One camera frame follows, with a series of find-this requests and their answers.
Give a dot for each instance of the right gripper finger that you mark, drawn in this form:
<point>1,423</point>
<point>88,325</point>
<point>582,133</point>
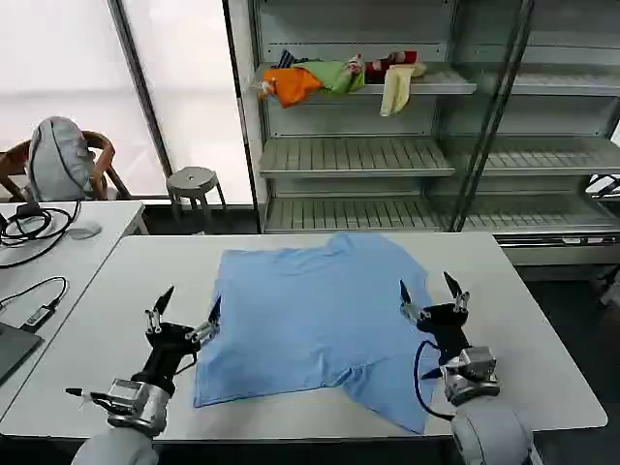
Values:
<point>459,298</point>
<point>412,310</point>

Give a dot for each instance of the light blue shirt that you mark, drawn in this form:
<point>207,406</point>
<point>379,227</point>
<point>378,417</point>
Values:
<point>315,315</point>

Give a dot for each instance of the black and white device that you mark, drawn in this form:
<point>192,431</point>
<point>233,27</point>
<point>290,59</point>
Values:
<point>605,186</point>

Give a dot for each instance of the white side desk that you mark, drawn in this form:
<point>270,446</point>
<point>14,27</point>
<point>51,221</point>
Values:
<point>114,218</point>

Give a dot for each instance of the grey shelf rack with goods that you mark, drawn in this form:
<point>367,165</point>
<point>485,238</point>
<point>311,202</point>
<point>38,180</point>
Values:
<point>358,155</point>

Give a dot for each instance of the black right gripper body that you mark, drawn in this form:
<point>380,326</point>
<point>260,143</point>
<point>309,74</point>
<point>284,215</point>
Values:
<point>448,327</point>

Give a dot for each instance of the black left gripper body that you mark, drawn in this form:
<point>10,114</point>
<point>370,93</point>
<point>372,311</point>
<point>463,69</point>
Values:
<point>167,346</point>

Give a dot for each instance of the grey round stool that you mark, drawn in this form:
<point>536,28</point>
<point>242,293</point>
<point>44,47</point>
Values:
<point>191,179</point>

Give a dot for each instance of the dark flat laptop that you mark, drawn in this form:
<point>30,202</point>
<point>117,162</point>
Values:
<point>14,346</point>

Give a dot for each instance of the dark window frame post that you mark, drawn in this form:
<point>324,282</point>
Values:
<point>145,97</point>

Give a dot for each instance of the brown wooden chair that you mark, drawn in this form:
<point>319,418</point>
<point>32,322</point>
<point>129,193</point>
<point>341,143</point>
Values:
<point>104,145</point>

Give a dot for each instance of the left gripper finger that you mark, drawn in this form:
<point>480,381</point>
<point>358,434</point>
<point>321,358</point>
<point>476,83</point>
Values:
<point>206,331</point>
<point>159,310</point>

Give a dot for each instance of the glass-door grey shelf rack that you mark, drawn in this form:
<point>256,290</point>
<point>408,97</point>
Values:
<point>557,155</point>

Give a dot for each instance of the grey backpack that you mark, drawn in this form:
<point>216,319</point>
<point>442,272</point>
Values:
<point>58,155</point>

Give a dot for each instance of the grey round disc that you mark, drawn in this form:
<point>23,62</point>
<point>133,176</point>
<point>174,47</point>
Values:
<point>83,231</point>

